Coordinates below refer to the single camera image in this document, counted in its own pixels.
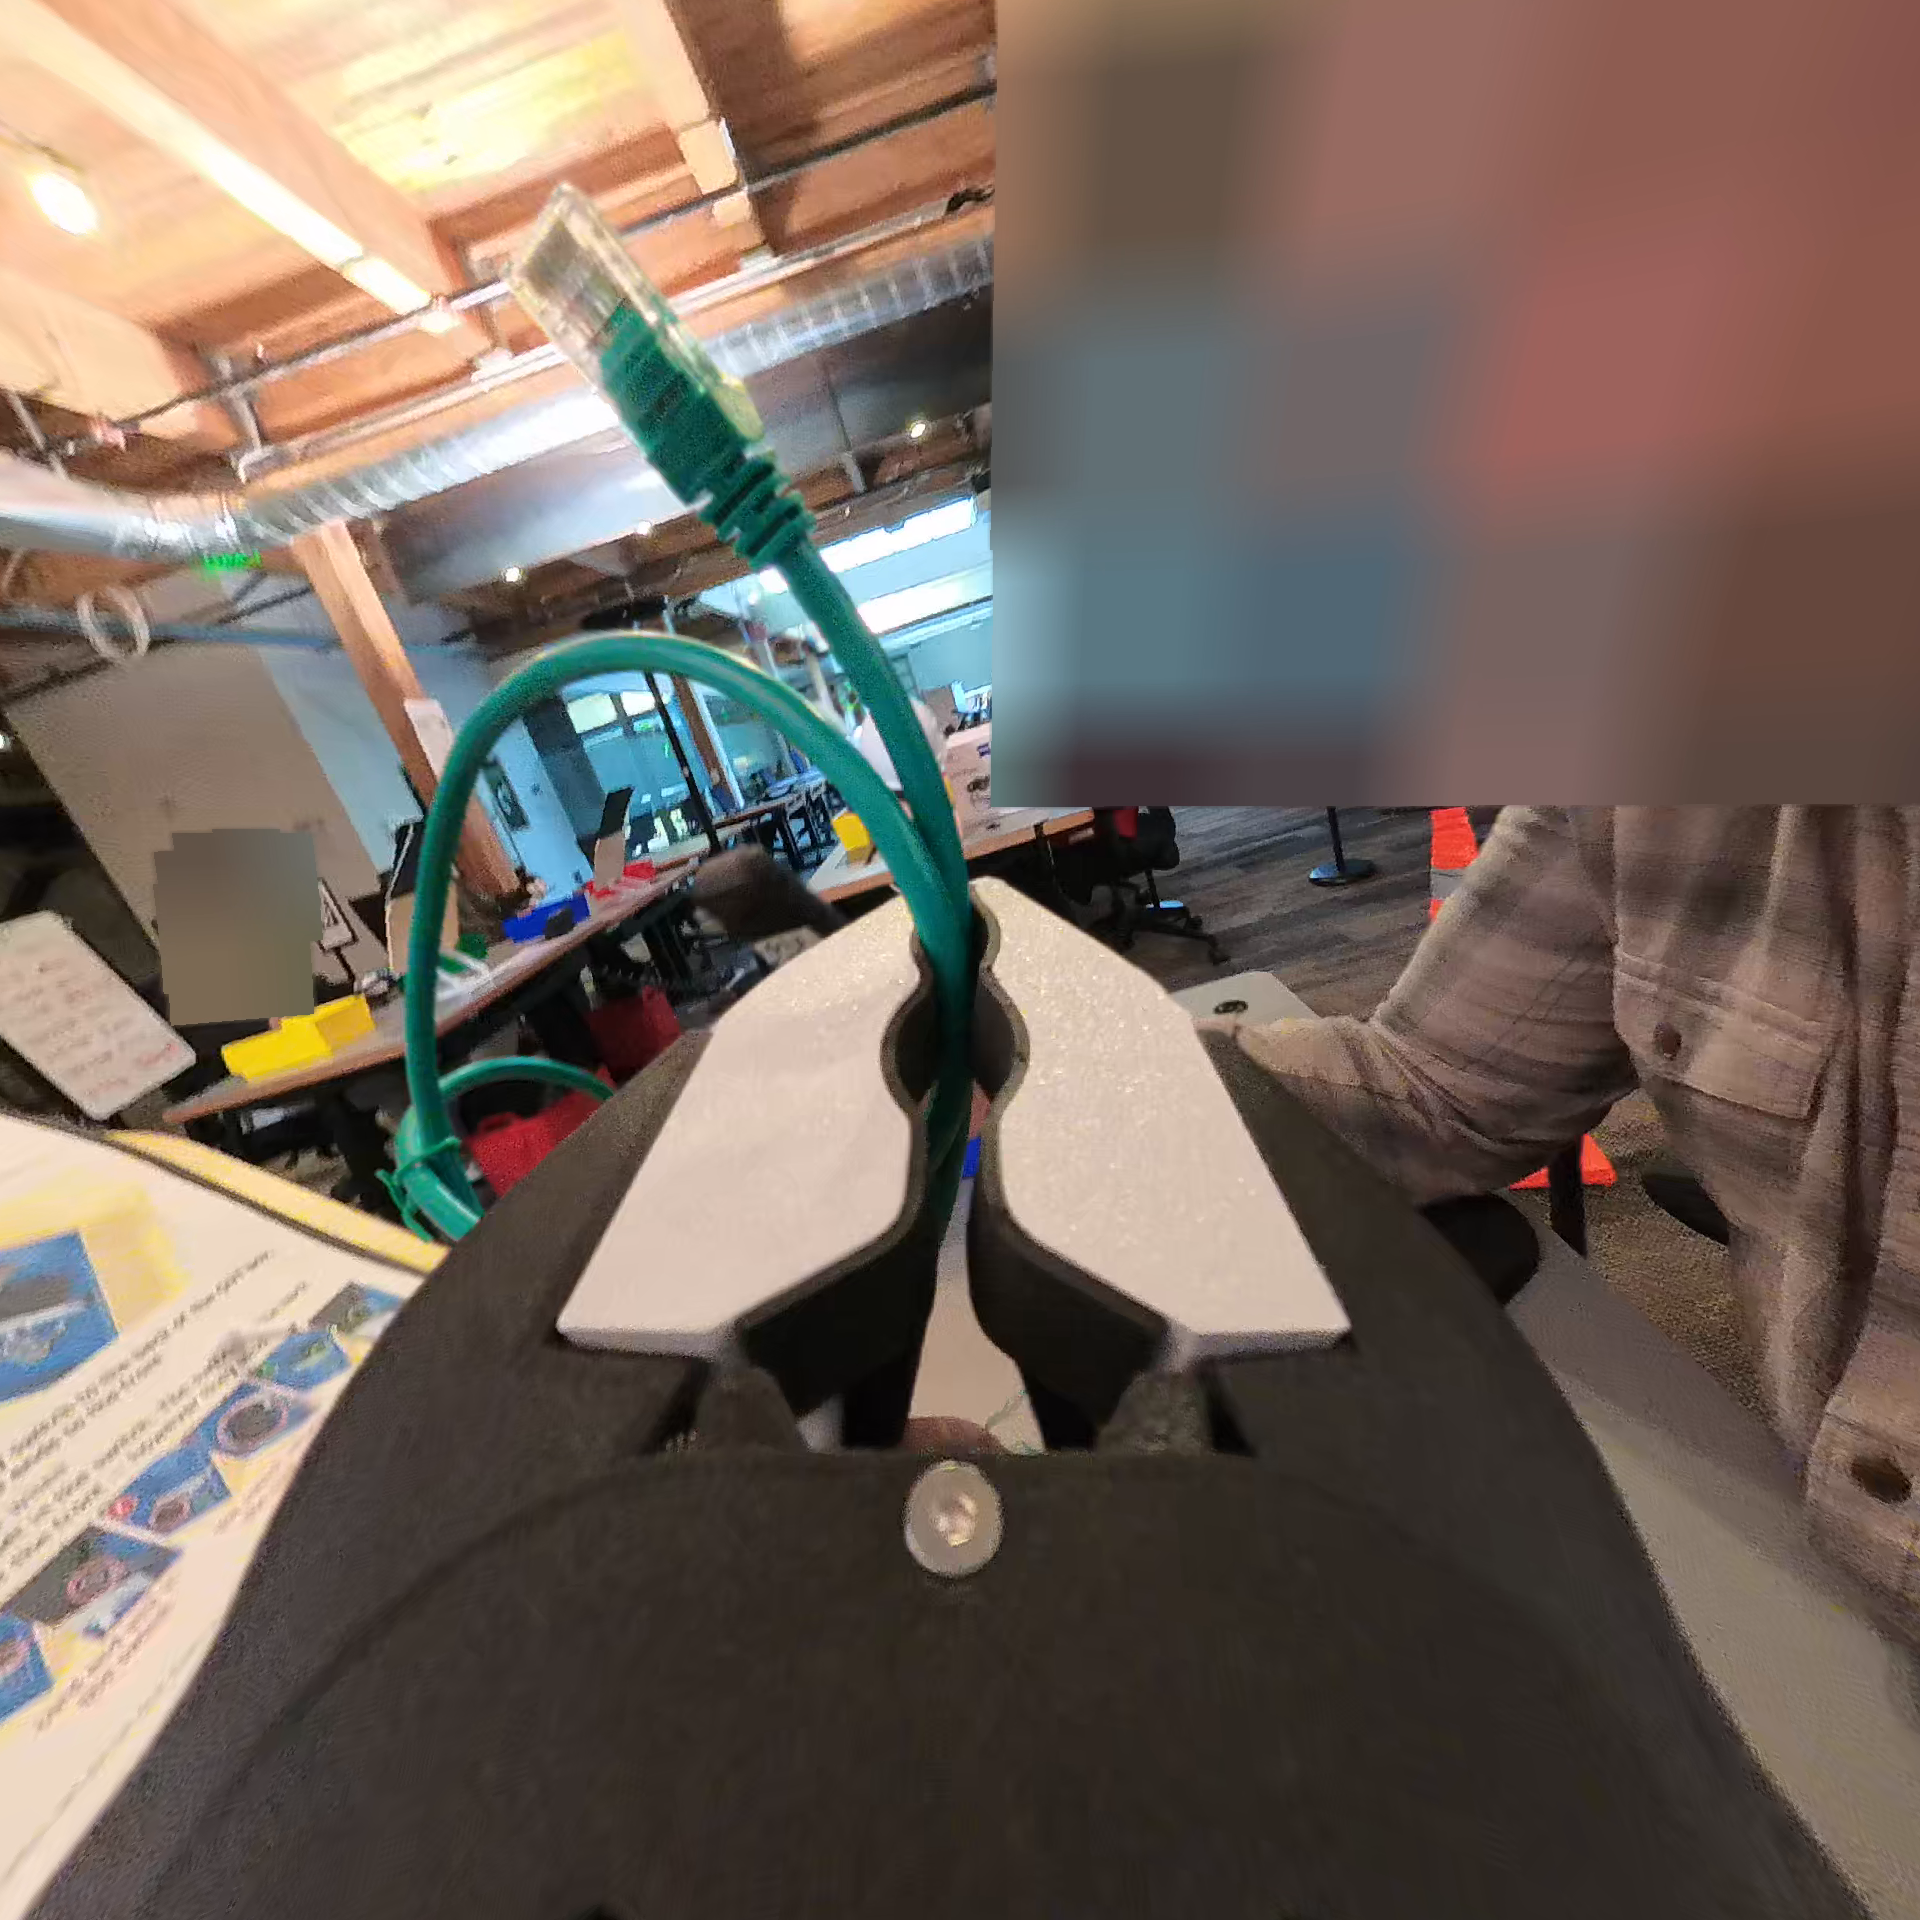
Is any person's plaid shirt torso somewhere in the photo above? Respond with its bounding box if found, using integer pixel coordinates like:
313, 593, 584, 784
1611, 804, 1920, 1643

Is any green twist tie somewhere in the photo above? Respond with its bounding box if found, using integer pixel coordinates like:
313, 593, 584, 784
378, 1118, 471, 1209

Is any yellow plastic bin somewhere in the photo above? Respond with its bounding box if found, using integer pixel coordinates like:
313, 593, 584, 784
221, 995, 375, 1084

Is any green ethernet cable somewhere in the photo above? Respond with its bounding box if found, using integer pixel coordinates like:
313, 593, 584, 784
380, 184, 995, 1246

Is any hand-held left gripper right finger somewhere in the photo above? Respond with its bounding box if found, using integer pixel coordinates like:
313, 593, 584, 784
964, 879, 1352, 1443

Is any handwritten white board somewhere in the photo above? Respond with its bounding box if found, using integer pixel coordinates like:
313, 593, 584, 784
0, 913, 196, 1121

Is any silver air duct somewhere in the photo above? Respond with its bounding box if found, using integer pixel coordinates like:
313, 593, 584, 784
0, 238, 995, 559

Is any instruction sheet on stand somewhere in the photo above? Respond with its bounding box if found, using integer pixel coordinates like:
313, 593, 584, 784
0, 1110, 438, 1801

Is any red plastic bin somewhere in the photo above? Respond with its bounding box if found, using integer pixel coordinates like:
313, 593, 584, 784
465, 1087, 609, 1196

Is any black chair armrest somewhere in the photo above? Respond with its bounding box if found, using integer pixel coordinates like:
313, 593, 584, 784
1410, 1190, 1543, 1308

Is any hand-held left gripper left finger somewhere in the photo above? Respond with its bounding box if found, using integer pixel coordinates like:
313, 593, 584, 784
554, 897, 930, 1443

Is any wooden post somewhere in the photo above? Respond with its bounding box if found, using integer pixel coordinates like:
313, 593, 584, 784
291, 521, 521, 905

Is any printed instruction sheet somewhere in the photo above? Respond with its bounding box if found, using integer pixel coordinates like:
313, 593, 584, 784
0, 1118, 426, 1744

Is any person's right forearm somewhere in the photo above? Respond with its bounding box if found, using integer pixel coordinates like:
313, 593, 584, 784
1234, 804, 1644, 1204

